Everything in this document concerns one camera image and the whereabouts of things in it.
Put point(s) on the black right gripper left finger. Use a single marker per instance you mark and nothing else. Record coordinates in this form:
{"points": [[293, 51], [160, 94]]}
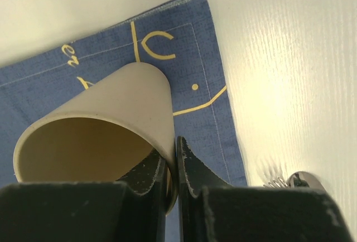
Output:
{"points": [[132, 208]]}

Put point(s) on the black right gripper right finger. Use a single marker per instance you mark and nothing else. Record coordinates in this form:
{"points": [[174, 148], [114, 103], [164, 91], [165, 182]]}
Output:
{"points": [[212, 210]]}

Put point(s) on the beige cup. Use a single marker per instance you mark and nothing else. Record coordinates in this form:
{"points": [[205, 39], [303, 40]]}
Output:
{"points": [[103, 132]]}

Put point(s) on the blue cloth placemat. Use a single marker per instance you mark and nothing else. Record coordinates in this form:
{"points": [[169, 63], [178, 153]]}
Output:
{"points": [[178, 38]]}

